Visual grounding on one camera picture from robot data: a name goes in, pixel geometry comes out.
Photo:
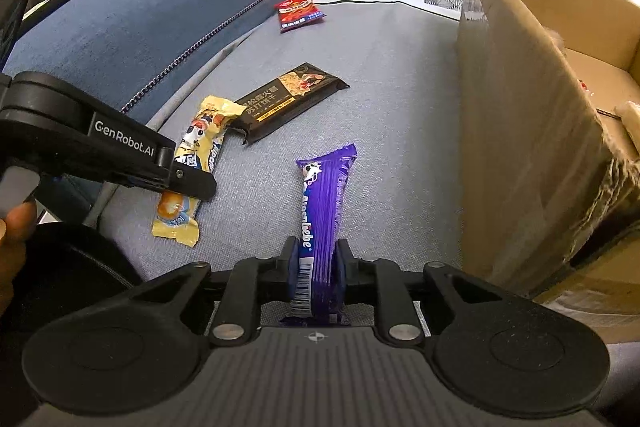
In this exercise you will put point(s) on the person's left hand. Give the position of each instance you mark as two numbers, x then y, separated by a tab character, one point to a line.
15	242

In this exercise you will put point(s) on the yellow candy packet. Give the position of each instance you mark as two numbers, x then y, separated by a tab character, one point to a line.
210	127

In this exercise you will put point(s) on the purple candy packet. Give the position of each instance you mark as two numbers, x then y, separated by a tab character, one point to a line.
320	207

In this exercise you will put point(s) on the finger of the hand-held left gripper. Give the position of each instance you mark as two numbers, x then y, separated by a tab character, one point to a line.
195	184

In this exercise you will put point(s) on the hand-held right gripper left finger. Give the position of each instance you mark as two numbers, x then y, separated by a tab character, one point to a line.
292	272

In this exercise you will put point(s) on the brown cardboard box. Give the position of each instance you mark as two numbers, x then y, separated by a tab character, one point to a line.
515	117

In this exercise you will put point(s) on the red snack packet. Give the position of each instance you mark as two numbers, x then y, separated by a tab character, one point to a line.
299	12

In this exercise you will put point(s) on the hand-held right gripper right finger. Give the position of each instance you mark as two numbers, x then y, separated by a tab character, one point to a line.
342	269

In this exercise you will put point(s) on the black biscuit packet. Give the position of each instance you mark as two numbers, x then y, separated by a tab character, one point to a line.
285	99

